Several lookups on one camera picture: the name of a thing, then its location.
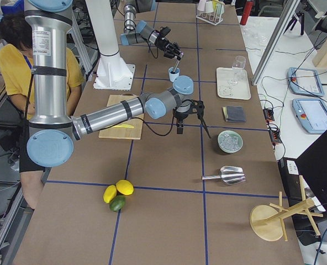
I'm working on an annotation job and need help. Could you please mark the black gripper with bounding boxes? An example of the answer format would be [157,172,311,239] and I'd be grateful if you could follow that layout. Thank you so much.
[173,102,191,134]
[154,26,183,60]

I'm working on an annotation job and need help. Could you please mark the steel muddler black tip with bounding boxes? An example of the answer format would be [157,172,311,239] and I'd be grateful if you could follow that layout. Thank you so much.
[171,51,184,73]

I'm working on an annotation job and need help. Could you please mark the light blue plastic cup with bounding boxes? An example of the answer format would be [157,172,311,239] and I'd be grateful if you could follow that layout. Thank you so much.
[168,67,180,82]

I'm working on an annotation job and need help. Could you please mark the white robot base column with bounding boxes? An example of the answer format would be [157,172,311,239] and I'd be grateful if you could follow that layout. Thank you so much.
[86,0,135,91]

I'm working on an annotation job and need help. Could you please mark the pink plastic cup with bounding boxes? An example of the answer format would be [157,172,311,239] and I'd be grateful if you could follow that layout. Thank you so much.
[197,0,206,13]

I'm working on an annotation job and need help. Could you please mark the white plastic cup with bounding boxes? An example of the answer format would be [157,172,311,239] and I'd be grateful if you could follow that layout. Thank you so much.
[204,1,214,13]

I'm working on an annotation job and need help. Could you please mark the mint green plastic cup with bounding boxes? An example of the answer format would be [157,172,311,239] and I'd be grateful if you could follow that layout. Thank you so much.
[216,1,225,17]

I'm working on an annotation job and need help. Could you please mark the yellow plastic cup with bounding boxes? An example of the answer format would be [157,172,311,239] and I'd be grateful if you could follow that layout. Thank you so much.
[213,1,218,11]

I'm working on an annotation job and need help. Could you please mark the yellow lemon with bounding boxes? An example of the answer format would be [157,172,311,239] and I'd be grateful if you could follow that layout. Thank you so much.
[103,185,117,204]
[115,179,134,195]

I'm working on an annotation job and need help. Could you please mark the wooden cup tree stand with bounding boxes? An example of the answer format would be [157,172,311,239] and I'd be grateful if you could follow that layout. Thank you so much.
[249,175,323,241]

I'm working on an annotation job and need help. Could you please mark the wooden cutting board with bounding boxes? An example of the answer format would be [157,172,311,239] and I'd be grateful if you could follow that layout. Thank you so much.
[98,94,144,140]

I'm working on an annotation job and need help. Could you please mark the green bowl with ice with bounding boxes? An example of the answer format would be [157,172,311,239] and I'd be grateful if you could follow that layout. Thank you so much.
[218,130,243,153]

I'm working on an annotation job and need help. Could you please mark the yellow plastic knife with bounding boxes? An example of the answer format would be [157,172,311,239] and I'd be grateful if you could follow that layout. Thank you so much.
[110,124,135,129]

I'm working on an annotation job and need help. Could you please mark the grey folded cloth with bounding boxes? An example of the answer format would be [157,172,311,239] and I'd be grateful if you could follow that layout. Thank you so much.
[223,105,246,123]

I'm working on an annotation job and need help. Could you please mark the cream bear tray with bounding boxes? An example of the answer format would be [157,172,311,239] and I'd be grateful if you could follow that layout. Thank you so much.
[216,67,251,100]

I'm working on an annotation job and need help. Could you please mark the clear wine glass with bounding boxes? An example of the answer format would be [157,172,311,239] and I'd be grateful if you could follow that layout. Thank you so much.
[228,55,246,85]

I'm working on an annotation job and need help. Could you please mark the steel ice scoop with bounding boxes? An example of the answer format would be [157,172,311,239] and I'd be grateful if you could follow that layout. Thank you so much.
[202,166,246,186]

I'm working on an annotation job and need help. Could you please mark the red bottle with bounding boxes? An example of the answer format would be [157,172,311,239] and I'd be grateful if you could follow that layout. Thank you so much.
[240,0,254,25]

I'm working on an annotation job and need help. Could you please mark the green lime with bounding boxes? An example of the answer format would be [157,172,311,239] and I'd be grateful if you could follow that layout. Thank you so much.
[109,195,126,212]

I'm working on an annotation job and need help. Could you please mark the upper teach pendant tablet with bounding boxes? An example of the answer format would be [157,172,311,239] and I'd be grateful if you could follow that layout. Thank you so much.
[287,67,325,97]

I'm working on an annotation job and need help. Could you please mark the teach pendant tablet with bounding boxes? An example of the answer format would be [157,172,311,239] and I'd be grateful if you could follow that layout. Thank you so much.
[287,67,325,97]
[292,99,327,134]

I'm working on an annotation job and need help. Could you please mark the lower teach pendant tablet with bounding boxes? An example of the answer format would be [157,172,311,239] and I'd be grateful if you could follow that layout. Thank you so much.
[292,99,327,134]

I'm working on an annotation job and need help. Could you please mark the black monitor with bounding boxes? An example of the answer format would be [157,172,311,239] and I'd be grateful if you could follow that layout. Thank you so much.
[296,130,327,212]

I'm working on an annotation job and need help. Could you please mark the person in yellow shirt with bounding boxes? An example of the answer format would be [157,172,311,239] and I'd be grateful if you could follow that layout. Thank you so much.
[0,13,84,209]

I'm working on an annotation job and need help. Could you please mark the white wire cup rack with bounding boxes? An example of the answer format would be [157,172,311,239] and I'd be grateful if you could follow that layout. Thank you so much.
[196,11,224,25]

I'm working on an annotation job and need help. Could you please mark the aluminium frame post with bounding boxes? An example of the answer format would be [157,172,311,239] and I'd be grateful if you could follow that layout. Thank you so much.
[251,0,300,86]

